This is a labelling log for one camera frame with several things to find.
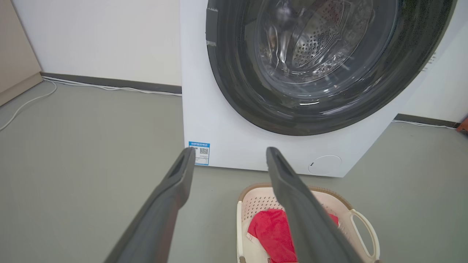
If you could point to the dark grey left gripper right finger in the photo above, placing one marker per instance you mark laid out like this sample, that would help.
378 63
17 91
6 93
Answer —
307 219

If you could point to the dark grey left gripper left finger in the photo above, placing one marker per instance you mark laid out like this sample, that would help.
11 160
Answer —
161 215

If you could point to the white plastic laundry basket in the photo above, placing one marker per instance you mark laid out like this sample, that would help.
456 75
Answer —
256 208

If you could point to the red cloth garment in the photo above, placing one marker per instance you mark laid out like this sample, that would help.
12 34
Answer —
272 233

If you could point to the blue white QR sticker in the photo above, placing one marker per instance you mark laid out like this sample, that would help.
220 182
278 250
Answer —
201 153

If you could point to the white front-load washing machine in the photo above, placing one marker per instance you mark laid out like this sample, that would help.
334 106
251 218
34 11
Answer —
234 120

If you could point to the dark round washing machine door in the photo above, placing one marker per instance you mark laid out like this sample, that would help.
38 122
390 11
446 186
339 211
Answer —
314 65

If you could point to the orange red object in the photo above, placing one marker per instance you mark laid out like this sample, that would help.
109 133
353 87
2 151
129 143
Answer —
463 125

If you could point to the beige cabinet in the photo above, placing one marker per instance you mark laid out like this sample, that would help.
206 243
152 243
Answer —
16 54

